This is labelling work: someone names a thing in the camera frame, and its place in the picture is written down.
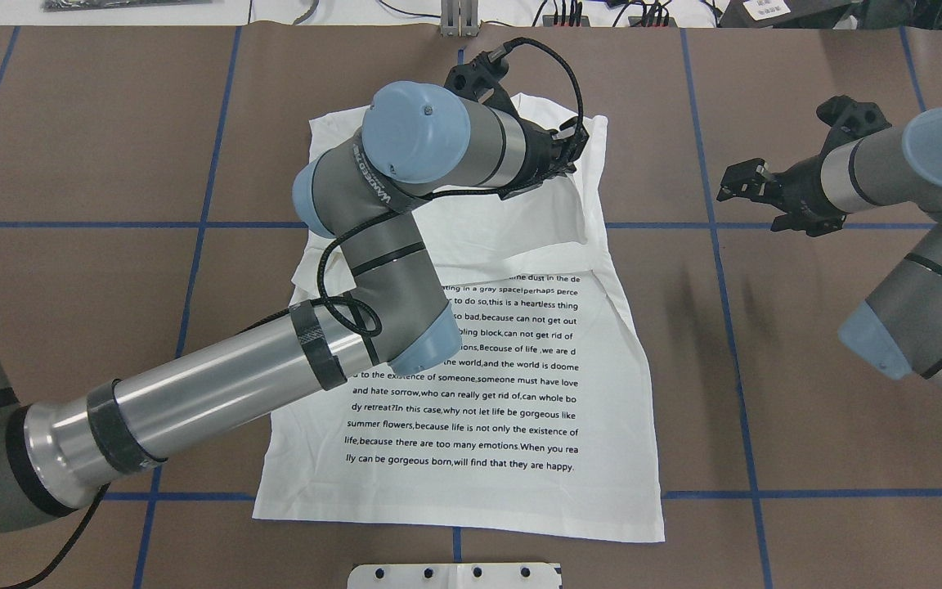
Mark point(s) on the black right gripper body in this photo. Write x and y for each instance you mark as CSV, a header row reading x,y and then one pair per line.
x,y
802,191

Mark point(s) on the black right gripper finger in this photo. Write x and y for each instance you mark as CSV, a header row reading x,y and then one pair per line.
x,y
750,180

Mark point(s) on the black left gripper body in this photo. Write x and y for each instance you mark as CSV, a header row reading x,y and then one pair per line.
x,y
540,158

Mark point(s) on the white long-sleeve printed shirt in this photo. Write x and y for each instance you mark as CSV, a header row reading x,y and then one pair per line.
x,y
542,423

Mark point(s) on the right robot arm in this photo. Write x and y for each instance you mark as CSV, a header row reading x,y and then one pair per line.
x,y
866,163

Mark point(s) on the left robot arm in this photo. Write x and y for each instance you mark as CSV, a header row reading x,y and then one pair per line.
x,y
376,301

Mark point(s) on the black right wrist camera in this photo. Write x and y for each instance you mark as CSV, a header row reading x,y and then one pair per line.
x,y
848,121

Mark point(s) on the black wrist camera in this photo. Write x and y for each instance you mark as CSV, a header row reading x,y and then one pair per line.
x,y
848,121
479,80

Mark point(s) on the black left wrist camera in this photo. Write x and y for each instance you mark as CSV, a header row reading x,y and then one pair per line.
x,y
479,80

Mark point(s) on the aluminium frame post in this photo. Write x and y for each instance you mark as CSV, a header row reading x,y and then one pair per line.
x,y
459,18

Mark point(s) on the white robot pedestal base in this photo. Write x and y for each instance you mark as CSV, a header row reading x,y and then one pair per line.
x,y
457,575

